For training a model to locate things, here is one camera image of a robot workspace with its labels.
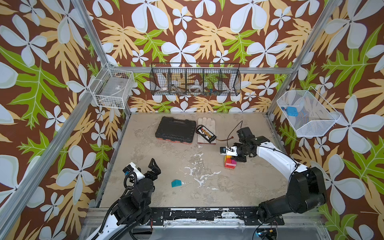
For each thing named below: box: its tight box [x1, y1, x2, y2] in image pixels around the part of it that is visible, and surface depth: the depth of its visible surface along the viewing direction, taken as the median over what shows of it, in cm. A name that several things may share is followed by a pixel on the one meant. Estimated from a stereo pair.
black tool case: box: [155, 116, 197, 144], surface depth 106 cm
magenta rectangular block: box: [225, 159, 238, 166], surface depth 88 cm
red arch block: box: [224, 164, 237, 170], surface depth 89 cm
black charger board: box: [197, 125, 217, 144], surface depth 107 cm
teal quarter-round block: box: [171, 179, 182, 188], surface depth 86 cm
